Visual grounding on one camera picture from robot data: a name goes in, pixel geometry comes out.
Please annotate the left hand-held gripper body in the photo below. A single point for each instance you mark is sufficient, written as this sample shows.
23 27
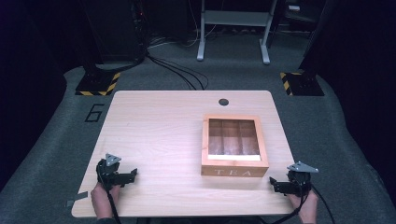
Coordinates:
109 174

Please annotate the grey floor tape strip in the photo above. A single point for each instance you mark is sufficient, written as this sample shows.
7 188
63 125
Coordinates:
76 199

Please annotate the person's right hand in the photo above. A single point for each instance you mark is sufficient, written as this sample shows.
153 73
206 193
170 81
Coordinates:
306 207

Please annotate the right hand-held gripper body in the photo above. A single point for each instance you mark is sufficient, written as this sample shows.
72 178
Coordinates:
299 180

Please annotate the person's left hand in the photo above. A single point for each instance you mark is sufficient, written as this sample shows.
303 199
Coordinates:
102 199

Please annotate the black cabinet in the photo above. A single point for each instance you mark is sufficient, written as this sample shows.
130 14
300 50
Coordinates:
113 29

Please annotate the black hazard-striped stand base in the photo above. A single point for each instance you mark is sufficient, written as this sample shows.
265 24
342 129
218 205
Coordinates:
98 84
303 84

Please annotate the wooden tea box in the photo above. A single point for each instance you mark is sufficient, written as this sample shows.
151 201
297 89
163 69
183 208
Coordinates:
234 145

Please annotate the white metal stand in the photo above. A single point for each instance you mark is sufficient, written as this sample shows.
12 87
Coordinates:
235 18

